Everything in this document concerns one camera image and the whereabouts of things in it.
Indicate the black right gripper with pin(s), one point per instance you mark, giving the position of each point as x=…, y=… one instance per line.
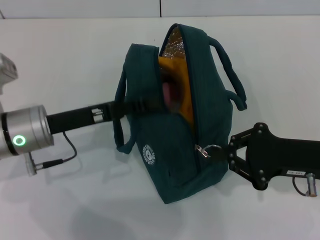
x=282, y=155

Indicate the yellow banana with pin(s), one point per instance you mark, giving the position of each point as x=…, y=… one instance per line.
x=180, y=75

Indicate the pink peach toy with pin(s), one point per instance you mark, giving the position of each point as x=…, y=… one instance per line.
x=171, y=96

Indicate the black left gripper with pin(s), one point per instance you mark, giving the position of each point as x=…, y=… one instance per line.
x=75, y=118

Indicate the dark teal insulated lunch bag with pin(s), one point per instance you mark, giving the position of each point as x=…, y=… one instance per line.
x=170, y=155

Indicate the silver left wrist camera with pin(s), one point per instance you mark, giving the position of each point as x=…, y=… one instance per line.
x=7, y=72

